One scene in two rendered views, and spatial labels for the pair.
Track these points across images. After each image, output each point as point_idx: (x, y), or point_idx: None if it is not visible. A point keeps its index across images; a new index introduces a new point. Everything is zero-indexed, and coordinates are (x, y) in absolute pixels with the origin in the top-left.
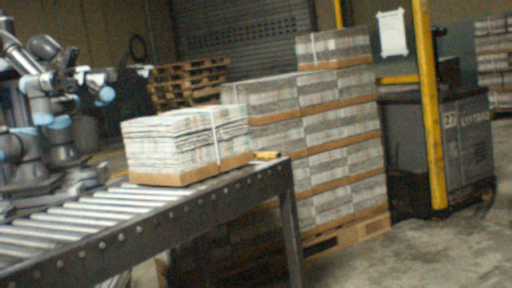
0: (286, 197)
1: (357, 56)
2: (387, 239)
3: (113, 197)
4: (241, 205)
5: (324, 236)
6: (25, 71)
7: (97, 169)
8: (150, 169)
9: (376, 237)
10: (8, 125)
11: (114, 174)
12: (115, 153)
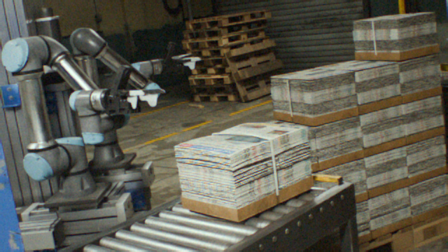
0: (347, 227)
1: (422, 46)
2: (446, 246)
3: (166, 227)
4: (302, 243)
5: (378, 242)
6: (73, 82)
7: (142, 171)
8: (205, 199)
9: (435, 243)
10: (53, 129)
11: (148, 141)
12: (148, 113)
